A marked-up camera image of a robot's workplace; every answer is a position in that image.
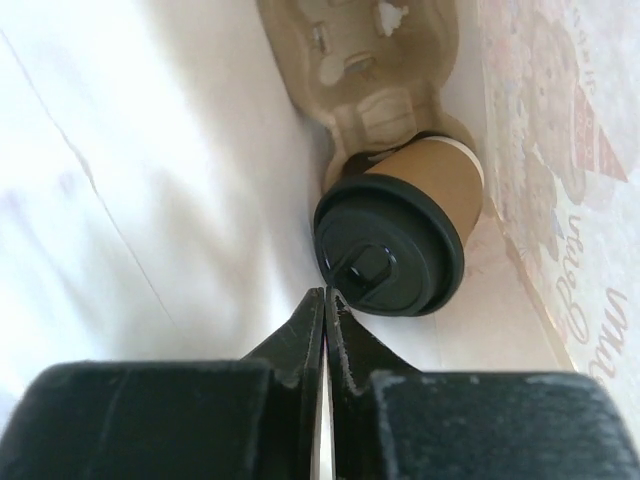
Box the paper bag orange handles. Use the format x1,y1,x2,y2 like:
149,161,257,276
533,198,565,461
1,1,639,414

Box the brown paper cup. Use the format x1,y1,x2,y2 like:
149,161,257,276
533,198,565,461
367,136,484,243

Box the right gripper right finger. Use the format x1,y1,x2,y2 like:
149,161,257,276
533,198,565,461
325,289,639,479

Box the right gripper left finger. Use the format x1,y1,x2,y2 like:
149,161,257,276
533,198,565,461
1,288,325,479

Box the black cup lid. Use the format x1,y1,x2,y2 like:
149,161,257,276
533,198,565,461
313,174,465,317

